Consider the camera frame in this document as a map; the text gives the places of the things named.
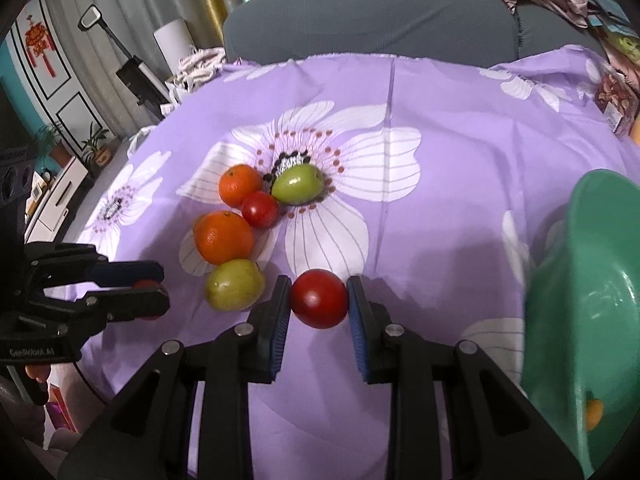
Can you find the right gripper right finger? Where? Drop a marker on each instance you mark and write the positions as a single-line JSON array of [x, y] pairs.
[[494, 431]]

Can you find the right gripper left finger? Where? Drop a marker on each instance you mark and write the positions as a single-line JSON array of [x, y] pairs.
[[145, 432]]

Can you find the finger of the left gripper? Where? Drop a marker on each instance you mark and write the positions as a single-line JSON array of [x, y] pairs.
[[127, 304], [126, 273]]

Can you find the brown round fruit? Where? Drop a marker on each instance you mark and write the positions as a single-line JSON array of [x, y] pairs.
[[593, 413]]

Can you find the green plastic bowl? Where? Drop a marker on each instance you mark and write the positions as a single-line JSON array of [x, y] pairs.
[[582, 319]]

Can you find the red tomato with stem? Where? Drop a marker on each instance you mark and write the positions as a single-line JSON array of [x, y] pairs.
[[149, 284]]

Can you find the left hand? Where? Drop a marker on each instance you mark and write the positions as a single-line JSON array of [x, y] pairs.
[[39, 373]]

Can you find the large orange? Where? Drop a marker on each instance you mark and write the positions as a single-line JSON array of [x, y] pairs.
[[221, 236]]

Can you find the large green fruit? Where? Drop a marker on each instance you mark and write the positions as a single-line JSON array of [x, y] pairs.
[[234, 285]]

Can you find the potted plant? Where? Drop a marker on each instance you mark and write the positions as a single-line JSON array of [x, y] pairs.
[[96, 148]]

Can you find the small mandarin orange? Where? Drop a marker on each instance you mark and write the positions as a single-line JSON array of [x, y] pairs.
[[237, 182]]

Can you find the red tomato between oranges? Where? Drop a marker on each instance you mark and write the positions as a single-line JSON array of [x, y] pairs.
[[260, 210]]

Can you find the white braided cloth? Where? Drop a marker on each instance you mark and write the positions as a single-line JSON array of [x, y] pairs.
[[193, 71]]

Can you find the white paper roll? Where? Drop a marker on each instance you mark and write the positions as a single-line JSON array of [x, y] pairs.
[[175, 43]]

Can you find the red chinese knot decoration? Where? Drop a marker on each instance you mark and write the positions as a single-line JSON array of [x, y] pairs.
[[38, 42]]

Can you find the purple floral tablecloth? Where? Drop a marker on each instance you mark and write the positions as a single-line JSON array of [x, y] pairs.
[[443, 184]]

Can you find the yellow bottle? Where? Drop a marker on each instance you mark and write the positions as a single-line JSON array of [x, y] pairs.
[[635, 131]]

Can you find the clear snack jar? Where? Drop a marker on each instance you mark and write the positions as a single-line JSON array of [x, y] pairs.
[[617, 102]]

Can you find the grey sofa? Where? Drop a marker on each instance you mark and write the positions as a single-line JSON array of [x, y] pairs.
[[480, 33]]

